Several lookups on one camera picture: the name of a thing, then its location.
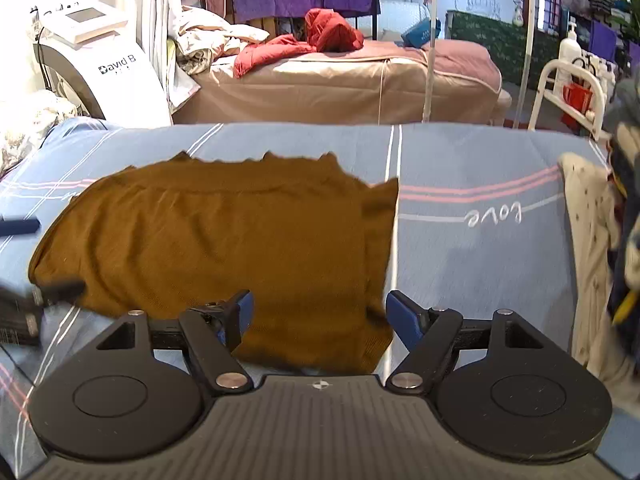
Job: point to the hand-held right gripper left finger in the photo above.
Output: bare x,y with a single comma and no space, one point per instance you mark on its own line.
244,312

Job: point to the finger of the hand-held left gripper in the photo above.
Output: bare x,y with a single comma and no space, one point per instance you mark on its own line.
20,226
60,292

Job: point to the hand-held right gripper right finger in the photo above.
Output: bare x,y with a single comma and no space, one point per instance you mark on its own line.
400,315

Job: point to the brown knit top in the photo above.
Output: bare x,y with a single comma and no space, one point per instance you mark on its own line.
210,250

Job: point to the dark patterned clothes pile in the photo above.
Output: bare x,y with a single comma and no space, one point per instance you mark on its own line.
627,200

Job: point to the blue striped bedsheet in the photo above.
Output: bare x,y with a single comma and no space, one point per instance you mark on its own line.
475,280

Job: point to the grey floral quilt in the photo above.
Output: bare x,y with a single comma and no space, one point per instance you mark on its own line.
25,130

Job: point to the white beauty machine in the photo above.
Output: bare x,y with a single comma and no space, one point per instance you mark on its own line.
110,65

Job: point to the cream dotted garment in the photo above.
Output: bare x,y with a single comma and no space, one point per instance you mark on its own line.
590,260

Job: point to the massage bed with brown cover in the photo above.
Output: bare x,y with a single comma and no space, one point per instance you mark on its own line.
325,95

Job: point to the white hanging cloth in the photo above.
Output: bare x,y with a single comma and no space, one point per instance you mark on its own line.
160,35

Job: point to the white gooseneck floor lamp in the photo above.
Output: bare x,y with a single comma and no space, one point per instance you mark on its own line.
429,75

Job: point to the beige crumpled quilt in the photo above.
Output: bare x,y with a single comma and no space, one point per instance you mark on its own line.
210,35

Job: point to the red bag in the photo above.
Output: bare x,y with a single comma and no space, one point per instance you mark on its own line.
575,102

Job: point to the blue bag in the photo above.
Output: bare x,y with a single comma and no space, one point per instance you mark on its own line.
417,35

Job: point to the white lamp stand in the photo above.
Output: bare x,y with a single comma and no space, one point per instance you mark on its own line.
522,60

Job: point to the white metal trolley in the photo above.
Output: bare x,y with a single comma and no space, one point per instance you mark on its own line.
550,67

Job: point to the green patterned bed cover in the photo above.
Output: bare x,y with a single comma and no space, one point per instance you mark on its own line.
495,40

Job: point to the red padded jacket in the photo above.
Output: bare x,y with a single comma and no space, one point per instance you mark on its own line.
330,32

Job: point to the white pump bottle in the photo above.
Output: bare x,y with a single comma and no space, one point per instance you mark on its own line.
568,55

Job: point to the red booth cabinet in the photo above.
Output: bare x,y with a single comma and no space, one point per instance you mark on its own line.
550,0

